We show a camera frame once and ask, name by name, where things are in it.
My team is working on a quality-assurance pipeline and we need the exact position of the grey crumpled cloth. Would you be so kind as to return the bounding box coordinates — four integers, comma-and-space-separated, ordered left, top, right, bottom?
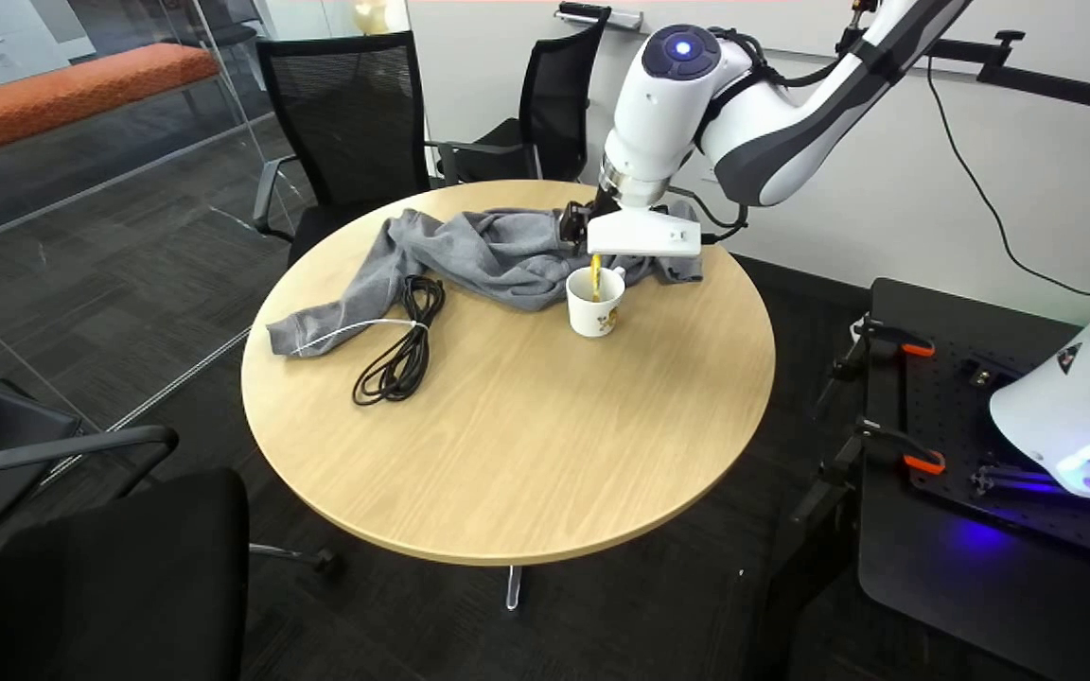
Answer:
264, 205, 709, 364

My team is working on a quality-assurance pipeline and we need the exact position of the black robot mounting cart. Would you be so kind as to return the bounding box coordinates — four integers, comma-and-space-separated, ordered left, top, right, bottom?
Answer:
855, 277, 1090, 681

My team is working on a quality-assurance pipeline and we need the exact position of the white ceramic mug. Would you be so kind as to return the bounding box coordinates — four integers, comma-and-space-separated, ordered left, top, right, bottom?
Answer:
565, 259, 627, 340

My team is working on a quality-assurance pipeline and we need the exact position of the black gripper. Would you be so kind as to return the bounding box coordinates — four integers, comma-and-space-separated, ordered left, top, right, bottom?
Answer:
561, 181, 627, 254

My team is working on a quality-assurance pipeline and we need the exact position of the black wall bracket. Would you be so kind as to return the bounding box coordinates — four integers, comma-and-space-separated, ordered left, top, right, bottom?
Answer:
555, 0, 651, 39

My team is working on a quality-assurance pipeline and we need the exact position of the black clamp orange handle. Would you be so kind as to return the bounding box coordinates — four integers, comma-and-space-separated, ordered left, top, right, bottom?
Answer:
807, 417, 952, 495
826, 311, 938, 384

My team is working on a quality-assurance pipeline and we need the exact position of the orange upholstered bench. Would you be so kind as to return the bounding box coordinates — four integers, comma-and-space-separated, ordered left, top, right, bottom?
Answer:
0, 40, 222, 171

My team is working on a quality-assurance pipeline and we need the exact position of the black coiled cable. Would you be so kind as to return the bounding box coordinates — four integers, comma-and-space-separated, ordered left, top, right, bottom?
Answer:
346, 277, 451, 409

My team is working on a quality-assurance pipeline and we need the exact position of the black mesh office chair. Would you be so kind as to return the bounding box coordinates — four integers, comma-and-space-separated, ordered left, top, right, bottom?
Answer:
249, 25, 435, 259
0, 343, 180, 533
0, 466, 346, 681
427, 20, 608, 190

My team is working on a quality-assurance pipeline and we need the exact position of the chrome table leg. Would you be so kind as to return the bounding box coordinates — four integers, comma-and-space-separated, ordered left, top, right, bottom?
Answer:
499, 560, 526, 618

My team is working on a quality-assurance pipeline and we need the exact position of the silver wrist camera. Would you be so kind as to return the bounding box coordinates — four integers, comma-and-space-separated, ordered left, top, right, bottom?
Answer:
581, 205, 709, 266

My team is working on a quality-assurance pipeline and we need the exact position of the black hanging wall cable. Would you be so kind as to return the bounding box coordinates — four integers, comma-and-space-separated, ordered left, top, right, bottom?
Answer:
919, 54, 1090, 307

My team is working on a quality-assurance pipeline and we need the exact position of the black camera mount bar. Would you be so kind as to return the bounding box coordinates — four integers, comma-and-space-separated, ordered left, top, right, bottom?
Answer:
919, 25, 1090, 142

